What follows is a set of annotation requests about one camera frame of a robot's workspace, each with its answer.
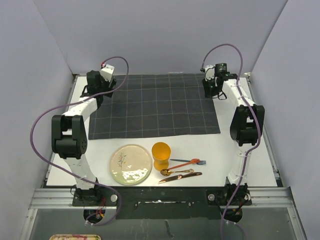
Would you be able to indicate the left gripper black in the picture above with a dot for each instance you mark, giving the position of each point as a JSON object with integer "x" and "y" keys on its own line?
{"x": 109, "y": 86}

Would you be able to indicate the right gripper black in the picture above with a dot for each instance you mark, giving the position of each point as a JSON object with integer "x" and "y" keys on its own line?
{"x": 208, "y": 94}

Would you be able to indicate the dark grey checked cloth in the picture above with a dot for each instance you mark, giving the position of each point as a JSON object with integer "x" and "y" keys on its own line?
{"x": 149, "y": 106}

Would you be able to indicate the orange plastic cup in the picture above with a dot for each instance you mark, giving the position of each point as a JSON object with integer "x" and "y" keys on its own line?
{"x": 161, "y": 153}

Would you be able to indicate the beige plate with plant motif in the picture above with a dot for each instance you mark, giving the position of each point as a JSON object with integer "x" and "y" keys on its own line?
{"x": 130, "y": 164}

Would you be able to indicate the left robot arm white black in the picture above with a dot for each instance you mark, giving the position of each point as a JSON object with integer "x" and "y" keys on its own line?
{"x": 68, "y": 133}

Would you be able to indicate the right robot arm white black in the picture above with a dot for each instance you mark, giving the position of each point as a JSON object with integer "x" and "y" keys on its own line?
{"x": 246, "y": 126}

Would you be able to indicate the orange plastic fork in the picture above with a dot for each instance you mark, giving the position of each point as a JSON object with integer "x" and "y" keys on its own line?
{"x": 183, "y": 163}

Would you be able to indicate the blue plastic fork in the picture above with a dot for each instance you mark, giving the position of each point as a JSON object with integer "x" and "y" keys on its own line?
{"x": 202, "y": 162}

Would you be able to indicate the copper metal knife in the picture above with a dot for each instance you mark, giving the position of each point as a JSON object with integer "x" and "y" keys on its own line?
{"x": 179, "y": 177}

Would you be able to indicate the gold metal spoon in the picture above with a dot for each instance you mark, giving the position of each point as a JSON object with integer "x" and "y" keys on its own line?
{"x": 167, "y": 172}

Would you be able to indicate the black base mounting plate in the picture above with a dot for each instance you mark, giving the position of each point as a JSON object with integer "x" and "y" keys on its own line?
{"x": 163, "y": 203}

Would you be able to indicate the floral tray edge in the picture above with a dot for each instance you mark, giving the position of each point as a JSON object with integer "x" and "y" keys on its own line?
{"x": 75, "y": 237}

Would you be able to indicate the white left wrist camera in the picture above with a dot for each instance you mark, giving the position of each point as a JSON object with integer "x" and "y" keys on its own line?
{"x": 107, "y": 72}

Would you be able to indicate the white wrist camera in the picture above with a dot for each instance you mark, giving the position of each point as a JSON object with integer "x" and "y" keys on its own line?
{"x": 107, "y": 72}
{"x": 209, "y": 72}

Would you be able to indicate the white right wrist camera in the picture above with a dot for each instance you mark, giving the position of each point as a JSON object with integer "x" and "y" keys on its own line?
{"x": 209, "y": 72}

